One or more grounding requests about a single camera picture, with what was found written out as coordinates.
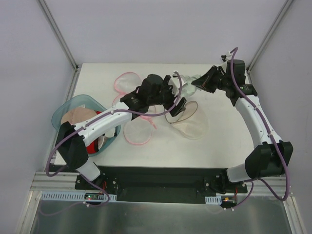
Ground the cream mesh laundry bag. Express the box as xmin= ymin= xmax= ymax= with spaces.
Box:
xmin=165 ymin=101 xmax=208 ymax=140

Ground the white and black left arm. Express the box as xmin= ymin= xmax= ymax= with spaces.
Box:
xmin=53 ymin=72 xmax=186 ymax=190

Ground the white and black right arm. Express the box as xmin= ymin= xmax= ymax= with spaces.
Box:
xmin=192 ymin=59 xmax=293 ymax=192

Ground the pink-trimmed white mesh bag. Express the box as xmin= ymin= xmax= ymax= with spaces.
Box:
xmin=114 ymin=72 xmax=142 ymax=94

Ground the pink-trimmed mesh bag middle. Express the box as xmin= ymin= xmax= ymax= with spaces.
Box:
xmin=111 ymin=94 xmax=156 ymax=122

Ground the pink-trimmed mesh bag front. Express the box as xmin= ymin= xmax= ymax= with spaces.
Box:
xmin=123 ymin=117 xmax=156 ymax=146

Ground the white black-trimmed bra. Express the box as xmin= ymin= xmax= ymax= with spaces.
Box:
xmin=98 ymin=128 xmax=116 ymax=150

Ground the beige bra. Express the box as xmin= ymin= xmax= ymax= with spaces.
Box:
xmin=60 ymin=107 xmax=97 ymax=125

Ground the red bra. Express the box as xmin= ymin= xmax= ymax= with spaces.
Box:
xmin=86 ymin=109 xmax=105 ymax=155

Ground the teal plastic basket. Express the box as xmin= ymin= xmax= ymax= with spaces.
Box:
xmin=51 ymin=95 xmax=121 ymax=157

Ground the left aluminium frame post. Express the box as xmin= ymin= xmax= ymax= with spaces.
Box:
xmin=36 ymin=0 xmax=81 ymax=72

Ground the aluminium frame post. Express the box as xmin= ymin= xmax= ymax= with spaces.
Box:
xmin=36 ymin=0 xmax=81 ymax=72
xmin=246 ymin=0 xmax=295 ymax=74

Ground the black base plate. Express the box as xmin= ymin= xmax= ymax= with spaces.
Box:
xmin=74 ymin=163 xmax=253 ymax=204

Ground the white slotted cable duct right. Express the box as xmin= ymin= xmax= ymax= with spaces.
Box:
xmin=205 ymin=195 xmax=222 ymax=205

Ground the white slotted cable duct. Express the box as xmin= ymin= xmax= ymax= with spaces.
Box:
xmin=41 ymin=192 xmax=108 ymax=202
xmin=205 ymin=195 xmax=222 ymax=205

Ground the right aluminium frame post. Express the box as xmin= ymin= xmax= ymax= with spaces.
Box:
xmin=246 ymin=0 xmax=295 ymax=74

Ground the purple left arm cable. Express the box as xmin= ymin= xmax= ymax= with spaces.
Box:
xmin=45 ymin=72 xmax=182 ymax=208

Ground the white slotted cable duct left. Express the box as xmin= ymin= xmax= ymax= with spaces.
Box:
xmin=41 ymin=192 xmax=108 ymax=202

